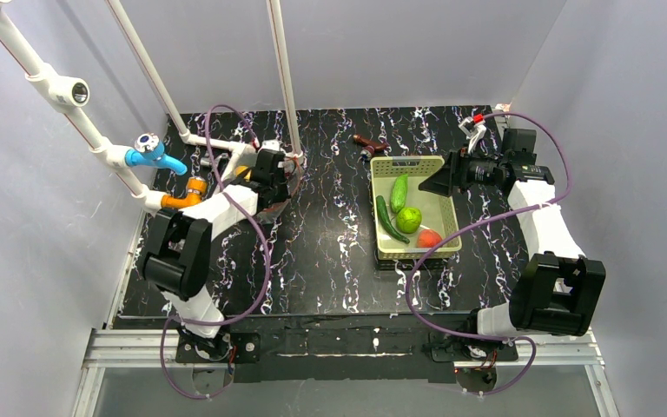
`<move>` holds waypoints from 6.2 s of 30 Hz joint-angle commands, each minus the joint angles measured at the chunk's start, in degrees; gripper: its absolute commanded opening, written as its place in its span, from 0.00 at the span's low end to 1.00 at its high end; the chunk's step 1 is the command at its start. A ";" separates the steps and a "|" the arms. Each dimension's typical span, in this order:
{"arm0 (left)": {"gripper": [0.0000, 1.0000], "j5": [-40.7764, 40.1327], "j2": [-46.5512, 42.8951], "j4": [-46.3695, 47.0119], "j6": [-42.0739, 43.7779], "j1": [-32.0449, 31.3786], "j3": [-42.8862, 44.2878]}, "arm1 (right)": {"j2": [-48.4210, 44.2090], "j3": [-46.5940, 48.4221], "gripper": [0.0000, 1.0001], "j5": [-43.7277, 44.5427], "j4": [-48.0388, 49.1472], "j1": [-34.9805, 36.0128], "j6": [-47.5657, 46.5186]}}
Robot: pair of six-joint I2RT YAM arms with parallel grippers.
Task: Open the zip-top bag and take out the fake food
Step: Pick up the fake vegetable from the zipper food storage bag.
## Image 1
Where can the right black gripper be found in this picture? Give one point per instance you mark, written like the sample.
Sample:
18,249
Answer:
456,172

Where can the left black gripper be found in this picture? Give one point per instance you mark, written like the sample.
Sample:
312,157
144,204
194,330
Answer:
279,188

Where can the green fake cucumber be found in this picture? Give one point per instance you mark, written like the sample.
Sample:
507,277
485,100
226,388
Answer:
398,194

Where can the red fake tomato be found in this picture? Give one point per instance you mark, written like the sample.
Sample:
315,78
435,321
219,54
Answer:
428,238

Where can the dark green fake chili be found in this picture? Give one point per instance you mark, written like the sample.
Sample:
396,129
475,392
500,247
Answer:
385,222

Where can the clear zip top bag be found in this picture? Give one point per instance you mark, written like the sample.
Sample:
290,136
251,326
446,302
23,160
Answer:
294,175

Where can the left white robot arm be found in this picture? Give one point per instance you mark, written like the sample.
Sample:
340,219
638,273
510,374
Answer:
176,255

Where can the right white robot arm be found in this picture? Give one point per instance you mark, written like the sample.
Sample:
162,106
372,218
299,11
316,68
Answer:
558,291

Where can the yellow-green plastic basket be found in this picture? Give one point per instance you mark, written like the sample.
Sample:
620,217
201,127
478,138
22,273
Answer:
438,212

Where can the grey metal faucet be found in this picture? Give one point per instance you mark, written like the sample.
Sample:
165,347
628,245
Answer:
209,161

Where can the orange plastic faucet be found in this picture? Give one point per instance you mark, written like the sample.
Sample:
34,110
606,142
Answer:
195,191

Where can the blue plastic faucet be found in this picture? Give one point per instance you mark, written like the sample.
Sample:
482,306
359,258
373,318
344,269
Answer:
149,150

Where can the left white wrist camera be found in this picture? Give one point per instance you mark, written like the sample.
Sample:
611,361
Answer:
272,145

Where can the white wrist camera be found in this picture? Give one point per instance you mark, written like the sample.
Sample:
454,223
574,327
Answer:
272,145
474,129

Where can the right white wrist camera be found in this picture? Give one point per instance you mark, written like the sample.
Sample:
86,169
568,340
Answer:
474,129

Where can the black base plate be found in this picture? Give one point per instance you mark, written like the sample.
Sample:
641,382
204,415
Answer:
337,347

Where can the aluminium frame rail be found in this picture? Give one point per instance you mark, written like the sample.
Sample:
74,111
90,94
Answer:
324,261

